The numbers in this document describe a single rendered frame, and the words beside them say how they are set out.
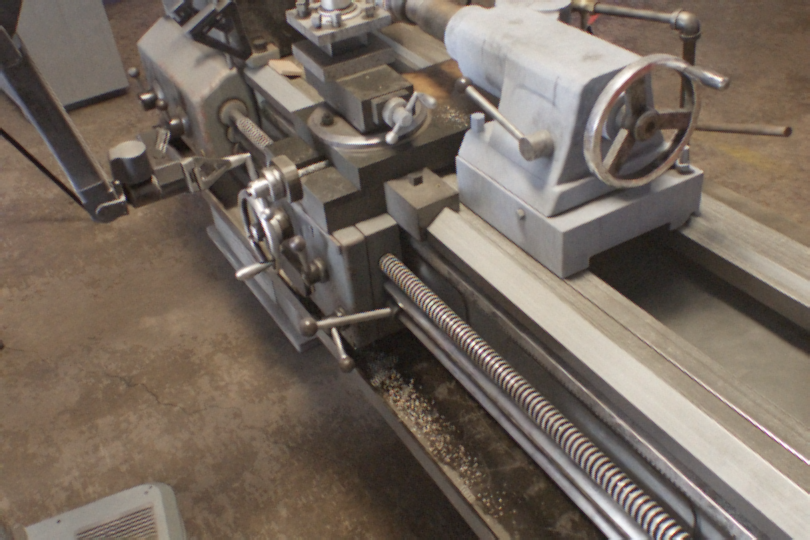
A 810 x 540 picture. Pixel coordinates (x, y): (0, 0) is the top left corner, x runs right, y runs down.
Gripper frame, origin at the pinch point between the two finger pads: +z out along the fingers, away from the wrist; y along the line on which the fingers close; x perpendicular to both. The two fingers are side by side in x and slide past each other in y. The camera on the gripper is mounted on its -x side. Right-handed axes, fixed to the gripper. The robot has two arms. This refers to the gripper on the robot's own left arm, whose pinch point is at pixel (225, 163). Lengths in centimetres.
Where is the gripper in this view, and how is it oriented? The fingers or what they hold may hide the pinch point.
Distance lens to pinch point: 192.3
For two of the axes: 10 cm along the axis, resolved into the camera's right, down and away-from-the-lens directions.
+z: 8.6, -3.6, 3.5
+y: -4.0, -0.7, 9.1
